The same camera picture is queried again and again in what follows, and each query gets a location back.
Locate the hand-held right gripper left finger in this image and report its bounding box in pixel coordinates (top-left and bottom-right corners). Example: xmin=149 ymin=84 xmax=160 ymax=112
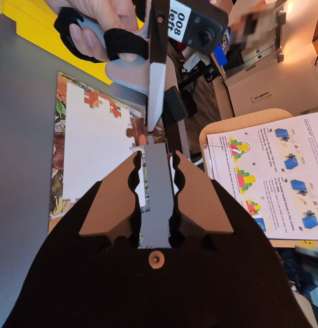
xmin=79 ymin=151 xmax=142 ymax=248

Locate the person's left hand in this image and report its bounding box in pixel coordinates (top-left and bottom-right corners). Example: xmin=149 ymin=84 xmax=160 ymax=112
xmin=45 ymin=0 xmax=144 ymax=63

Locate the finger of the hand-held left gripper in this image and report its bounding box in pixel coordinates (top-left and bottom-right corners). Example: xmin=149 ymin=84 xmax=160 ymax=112
xmin=147 ymin=63 xmax=166 ymax=133

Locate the orange jigsaw puzzle piece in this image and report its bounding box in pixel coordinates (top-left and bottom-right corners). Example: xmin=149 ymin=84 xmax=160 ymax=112
xmin=84 ymin=91 xmax=104 ymax=109
xmin=102 ymin=96 xmax=122 ymax=118

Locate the grey wall label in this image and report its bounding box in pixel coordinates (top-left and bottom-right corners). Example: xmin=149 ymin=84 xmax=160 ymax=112
xmin=251 ymin=90 xmax=272 ymax=103

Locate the brown jigsaw puzzle piece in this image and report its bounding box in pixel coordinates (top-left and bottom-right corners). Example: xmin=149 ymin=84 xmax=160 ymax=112
xmin=126 ymin=117 xmax=167 ymax=146

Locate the yellow plastic bin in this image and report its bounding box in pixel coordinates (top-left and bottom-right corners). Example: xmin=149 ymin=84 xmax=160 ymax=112
xmin=0 ymin=0 xmax=145 ymax=85

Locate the instruction sheet on board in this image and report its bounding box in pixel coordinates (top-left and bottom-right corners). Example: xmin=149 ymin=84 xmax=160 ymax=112
xmin=199 ymin=108 xmax=318 ymax=248

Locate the white tipped wire pointer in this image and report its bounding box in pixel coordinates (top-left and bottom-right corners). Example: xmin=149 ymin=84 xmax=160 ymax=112
xmin=203 ymin=144 xmax=244 ymax=156

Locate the jigsaw puzzle board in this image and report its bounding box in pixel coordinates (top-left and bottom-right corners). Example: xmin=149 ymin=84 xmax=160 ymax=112
xmin=48 ymin=71 xmax=152 ymax=234

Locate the colourful toy box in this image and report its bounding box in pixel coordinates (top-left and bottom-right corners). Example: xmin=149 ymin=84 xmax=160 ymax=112
xmin=220 ymin=26 xmax=232 ymax=55

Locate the blue storage bin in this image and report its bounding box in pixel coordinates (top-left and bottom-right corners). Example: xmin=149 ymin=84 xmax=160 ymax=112
xmin=212 ymin=42 xmax=229 ymax=66

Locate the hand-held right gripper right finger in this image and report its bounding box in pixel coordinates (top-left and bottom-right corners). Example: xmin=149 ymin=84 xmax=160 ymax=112
xmin=168 ymin=150 xmax=235 ymax=248

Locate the wooden background desk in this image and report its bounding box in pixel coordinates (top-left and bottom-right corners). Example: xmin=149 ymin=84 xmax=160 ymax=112
xmin=210 ymin=52 xmax=227 ymax=80

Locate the wall lamp bar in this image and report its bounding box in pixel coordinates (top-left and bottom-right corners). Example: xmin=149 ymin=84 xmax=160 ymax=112
xmin=276 ymin=11 xmax=287 ymax=63

